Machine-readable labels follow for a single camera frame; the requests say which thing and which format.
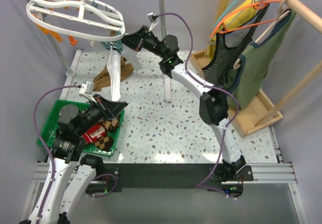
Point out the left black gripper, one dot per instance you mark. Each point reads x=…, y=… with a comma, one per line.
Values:
x=111, y=108

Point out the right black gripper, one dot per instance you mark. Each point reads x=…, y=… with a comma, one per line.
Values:
x=134, y=40

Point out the white striped sock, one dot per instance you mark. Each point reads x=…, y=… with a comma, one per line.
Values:
x=130, y=56
x=114, y=70

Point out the red christmas sock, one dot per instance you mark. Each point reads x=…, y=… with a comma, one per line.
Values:
x=94, y=133

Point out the brown argyle sock front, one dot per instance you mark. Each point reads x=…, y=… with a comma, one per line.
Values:
x=104, y=143

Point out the brown argyle sock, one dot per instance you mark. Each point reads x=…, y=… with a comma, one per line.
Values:
x=104, y=143
x=110, y=125

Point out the brown argyle sock back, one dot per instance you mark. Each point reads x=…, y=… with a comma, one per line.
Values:
x=110, y=125

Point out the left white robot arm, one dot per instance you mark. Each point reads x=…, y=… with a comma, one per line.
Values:
x=69, y=174

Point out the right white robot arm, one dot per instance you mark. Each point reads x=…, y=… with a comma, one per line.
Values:
x=213, y=106

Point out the white round clip hanger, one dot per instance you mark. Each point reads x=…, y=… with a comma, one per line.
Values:
x=90, y=20

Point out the orange clothes hanger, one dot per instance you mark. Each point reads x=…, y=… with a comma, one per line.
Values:
x=219, y=24

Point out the wooden clothes hanger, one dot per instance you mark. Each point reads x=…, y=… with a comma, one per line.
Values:
x=274, y=20

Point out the tan plain sock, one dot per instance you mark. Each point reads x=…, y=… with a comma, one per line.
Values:
x=103, y=79

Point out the green plastic tray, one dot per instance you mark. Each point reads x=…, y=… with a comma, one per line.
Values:
x=49, y=129

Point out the black striped tank top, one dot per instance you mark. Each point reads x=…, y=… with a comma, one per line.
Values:
x=229, y=47

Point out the yellow shirt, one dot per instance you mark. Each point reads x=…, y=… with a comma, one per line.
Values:
x=236, y=20

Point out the green tank top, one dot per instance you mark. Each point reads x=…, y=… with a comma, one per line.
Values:
x=248, y=86

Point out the wooden clothes rack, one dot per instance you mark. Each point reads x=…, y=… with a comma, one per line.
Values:
x=281, y=85

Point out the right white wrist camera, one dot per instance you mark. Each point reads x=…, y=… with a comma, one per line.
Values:
x=153, y=21

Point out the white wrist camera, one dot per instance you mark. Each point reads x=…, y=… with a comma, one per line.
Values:
x=86, y=91
x=153, y=21

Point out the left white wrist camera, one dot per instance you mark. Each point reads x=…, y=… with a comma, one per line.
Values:
x=86, y=91

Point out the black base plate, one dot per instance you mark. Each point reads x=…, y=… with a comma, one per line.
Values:
x=174, y=176

